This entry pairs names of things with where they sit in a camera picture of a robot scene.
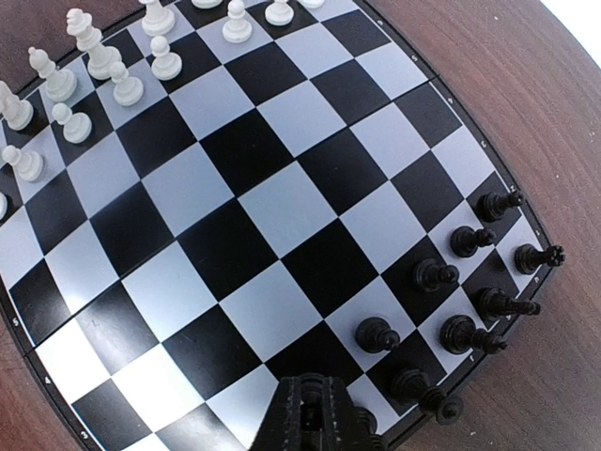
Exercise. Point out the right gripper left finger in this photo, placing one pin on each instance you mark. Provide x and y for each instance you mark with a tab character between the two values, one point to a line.
281	427

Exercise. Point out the black king chess piece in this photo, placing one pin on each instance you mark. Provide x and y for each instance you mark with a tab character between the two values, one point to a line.
370	424

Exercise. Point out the black and white chessboard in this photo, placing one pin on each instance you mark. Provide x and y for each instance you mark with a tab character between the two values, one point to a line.
238	223

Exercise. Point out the white pawn near corner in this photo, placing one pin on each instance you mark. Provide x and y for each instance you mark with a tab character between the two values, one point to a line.
27	164

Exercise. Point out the white knight piece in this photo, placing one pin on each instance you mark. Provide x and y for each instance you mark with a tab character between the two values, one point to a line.
17	113

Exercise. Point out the white queen piece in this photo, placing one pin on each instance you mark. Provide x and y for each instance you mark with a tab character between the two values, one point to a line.
88	40

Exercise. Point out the black pawn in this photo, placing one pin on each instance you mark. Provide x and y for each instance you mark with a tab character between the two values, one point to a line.
375	335
465	241
311	395

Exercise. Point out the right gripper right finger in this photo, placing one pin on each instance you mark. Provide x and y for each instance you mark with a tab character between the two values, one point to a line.
341	428

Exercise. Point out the black bishop chess piece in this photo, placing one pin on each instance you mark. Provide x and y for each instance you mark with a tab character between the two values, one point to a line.
459	333

